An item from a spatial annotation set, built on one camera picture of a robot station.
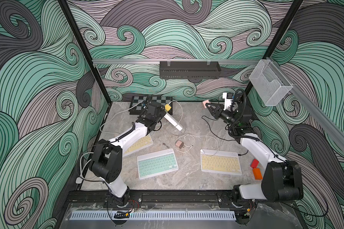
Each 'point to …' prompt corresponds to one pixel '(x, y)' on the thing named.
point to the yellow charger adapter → (167, 107)
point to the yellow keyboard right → (220, 161)
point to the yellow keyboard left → (146, 141)
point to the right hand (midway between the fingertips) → (208, 103)
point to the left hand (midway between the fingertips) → (163, 107)
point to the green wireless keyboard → (156, 163)
